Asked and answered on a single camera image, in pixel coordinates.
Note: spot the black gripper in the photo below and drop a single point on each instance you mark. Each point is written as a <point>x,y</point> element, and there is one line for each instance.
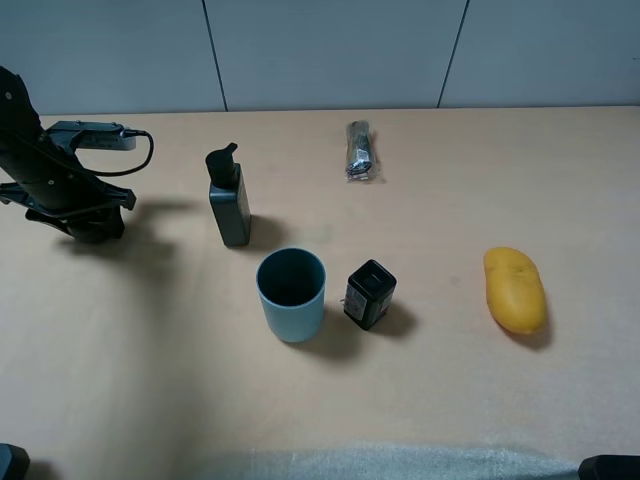
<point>58,192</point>

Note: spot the dark avocado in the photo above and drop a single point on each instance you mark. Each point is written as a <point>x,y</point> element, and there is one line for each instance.
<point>96,233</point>

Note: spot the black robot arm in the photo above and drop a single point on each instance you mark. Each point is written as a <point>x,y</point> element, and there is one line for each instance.
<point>21,126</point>

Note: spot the dark green pump bottle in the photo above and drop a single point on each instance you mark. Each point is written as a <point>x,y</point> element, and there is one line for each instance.
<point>228,197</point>

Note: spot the blue plastic cup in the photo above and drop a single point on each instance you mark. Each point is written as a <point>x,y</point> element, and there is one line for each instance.
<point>291,286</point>

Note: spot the black item in plastic bag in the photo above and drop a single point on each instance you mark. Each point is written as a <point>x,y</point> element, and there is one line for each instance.
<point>362,163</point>

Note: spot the small black box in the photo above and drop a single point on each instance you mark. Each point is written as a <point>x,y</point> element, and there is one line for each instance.
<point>369,293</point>

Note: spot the yellow mango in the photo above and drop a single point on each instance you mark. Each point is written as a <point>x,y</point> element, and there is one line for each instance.
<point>515,294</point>

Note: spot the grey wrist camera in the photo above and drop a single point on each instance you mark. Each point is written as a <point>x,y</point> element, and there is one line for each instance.
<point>73,135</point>

